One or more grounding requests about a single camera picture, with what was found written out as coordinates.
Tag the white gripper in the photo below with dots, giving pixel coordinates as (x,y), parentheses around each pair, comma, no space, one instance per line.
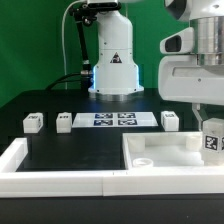
(181,79)

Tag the white square tabletop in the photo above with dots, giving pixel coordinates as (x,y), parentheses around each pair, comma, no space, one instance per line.
(167,149)

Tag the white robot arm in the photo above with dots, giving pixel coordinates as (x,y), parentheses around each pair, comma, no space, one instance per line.
(116,75)

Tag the white marker sheet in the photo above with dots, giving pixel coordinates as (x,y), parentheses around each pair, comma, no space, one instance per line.
(115,119)

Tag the white U-shaped fence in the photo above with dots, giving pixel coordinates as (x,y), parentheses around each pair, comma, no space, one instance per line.
(133,181)

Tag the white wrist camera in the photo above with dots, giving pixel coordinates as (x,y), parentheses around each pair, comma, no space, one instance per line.
(179,43)

